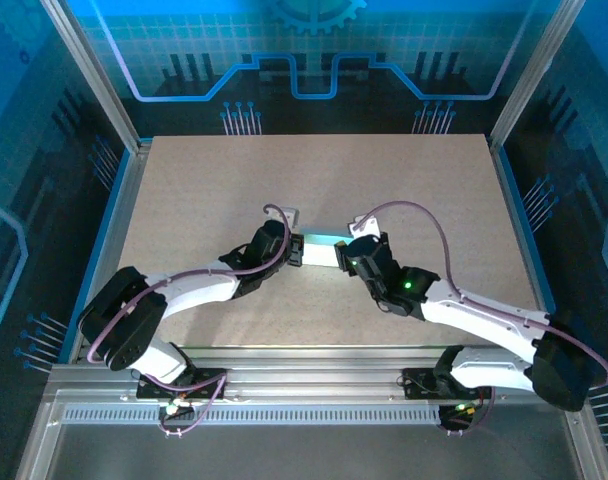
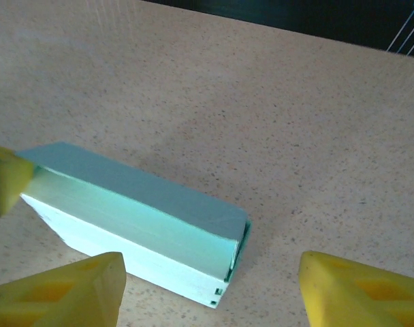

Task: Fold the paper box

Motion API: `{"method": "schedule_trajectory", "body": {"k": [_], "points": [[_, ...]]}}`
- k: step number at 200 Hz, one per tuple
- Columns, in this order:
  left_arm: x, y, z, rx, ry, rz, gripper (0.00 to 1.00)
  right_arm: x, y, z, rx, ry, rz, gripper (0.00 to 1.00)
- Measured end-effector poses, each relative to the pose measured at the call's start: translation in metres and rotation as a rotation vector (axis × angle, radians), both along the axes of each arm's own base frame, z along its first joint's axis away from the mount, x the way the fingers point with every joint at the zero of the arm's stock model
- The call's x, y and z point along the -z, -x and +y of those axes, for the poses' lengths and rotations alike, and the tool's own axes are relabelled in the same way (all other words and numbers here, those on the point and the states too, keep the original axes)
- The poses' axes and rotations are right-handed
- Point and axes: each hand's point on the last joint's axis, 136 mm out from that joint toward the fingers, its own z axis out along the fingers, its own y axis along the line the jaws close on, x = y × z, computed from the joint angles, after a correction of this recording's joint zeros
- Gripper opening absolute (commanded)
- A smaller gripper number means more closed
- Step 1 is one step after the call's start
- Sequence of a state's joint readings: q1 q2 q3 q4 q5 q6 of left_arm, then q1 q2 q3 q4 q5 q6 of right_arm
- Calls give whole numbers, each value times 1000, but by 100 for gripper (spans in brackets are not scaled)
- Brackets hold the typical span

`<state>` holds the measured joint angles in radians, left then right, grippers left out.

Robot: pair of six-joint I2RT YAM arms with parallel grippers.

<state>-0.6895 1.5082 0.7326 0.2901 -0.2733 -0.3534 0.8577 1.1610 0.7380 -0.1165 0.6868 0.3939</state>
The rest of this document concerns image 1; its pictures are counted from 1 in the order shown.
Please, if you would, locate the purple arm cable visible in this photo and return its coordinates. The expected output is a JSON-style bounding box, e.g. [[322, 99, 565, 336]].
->
[[356, 200, 608, 436], [86, 202, 293, 439]]

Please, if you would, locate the aluminium side rail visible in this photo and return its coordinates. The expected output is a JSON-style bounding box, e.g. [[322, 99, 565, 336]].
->
[[68, 139, 153, 362], [487, 137, 559, 362]]

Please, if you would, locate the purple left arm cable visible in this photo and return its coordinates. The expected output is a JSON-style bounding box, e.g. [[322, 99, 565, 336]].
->
[[86, 202, 293, 439]]

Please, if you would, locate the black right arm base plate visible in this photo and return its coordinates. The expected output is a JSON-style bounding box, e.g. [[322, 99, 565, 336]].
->
[[401, 366, 495, 401]]

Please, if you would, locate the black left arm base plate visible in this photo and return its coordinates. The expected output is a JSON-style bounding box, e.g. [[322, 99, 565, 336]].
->
[[136, 367, 235, 401]]

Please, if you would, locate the slotted grey cable duct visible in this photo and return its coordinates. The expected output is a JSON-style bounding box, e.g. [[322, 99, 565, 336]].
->
[[63, 407, 443, 426]]

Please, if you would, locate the light teal paper box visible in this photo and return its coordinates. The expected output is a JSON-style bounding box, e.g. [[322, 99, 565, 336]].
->
[[301, 230, 350, 269]]

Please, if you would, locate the aluminium frame post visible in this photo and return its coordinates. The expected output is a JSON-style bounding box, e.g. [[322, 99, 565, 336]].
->
[[41, 0, 153, 151], [488, 0, 585, 146]]

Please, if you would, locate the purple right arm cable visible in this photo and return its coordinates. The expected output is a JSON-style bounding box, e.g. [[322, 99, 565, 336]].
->
[[356, 200, 608, 436]]

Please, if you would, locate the aluminium table rail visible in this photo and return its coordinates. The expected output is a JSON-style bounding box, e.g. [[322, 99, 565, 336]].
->
[[46, 346, 588, 406]]

